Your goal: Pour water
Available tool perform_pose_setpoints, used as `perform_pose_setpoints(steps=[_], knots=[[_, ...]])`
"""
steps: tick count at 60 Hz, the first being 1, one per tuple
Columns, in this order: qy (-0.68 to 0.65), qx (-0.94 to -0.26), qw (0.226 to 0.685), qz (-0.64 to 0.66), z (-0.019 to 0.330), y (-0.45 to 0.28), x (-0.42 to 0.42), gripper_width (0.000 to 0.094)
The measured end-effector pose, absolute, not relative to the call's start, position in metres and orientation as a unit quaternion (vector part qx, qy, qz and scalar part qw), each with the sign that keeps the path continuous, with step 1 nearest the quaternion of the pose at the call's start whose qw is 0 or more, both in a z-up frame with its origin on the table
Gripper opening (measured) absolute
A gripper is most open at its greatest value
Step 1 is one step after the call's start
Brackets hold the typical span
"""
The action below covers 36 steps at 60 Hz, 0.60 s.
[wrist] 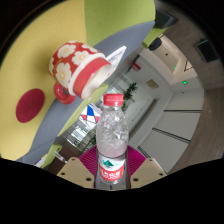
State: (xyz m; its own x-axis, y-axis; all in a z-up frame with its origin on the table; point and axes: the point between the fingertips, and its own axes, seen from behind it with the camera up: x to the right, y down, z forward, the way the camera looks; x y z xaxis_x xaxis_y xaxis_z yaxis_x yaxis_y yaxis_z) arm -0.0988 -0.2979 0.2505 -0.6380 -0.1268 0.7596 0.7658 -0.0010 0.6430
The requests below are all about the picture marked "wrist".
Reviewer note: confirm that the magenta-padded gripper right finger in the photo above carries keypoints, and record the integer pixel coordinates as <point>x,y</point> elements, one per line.
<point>146,171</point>

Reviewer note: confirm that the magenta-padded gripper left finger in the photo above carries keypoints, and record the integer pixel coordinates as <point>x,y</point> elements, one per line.
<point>78,171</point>

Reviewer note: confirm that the clear water bottle red cap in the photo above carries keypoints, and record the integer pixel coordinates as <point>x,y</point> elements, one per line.
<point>112,133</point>

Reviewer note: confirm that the white cube red blue triangles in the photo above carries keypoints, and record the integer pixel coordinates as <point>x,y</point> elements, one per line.
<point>90,115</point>

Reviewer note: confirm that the group of potted plants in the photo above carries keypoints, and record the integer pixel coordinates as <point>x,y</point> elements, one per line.
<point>129,95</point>

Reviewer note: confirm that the flat round red coaster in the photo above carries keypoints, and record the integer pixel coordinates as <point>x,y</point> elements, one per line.
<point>30,105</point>

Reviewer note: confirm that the green exit sign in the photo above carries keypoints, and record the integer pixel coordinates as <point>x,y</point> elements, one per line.
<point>184,82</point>

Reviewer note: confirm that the red floral mug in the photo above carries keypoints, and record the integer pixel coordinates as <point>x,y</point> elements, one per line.
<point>71,66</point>

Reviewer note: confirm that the red fire extinguisher box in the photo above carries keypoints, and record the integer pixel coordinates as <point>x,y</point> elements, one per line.
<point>135,66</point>

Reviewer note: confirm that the black chair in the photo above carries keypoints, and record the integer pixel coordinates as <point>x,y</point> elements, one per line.
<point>155,44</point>

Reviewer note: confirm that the lime green seat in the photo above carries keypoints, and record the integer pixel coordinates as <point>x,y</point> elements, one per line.
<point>154,36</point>

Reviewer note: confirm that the dark grey seat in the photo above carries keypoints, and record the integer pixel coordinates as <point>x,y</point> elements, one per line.
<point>166,19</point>

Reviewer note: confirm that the framed wall picture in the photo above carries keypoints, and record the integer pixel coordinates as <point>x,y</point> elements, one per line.
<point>152,84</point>

